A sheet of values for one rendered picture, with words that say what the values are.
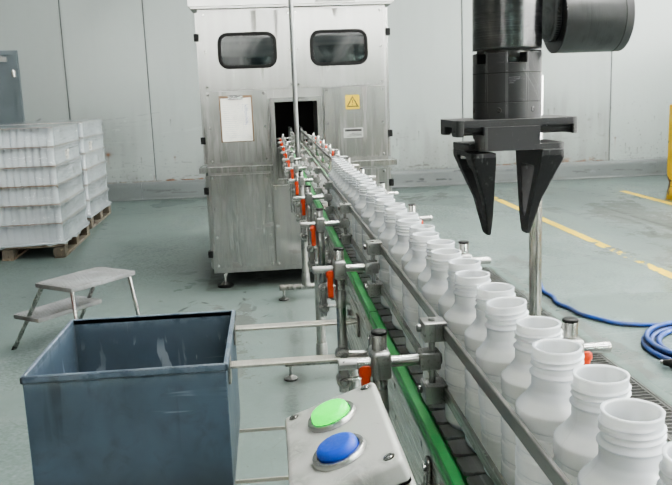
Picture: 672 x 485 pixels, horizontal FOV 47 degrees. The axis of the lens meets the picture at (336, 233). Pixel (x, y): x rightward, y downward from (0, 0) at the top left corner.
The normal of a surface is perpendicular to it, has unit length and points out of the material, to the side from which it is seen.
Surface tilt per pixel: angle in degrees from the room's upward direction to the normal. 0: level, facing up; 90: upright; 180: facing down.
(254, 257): 90
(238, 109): 89
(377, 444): 20
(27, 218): 90
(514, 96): 90
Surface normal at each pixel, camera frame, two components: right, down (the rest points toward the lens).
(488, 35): -0.65, 0.15
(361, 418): -0.37, -0.91
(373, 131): 0.09, 0.18
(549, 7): -0.99, 0.05
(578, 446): -0.58, -0.55
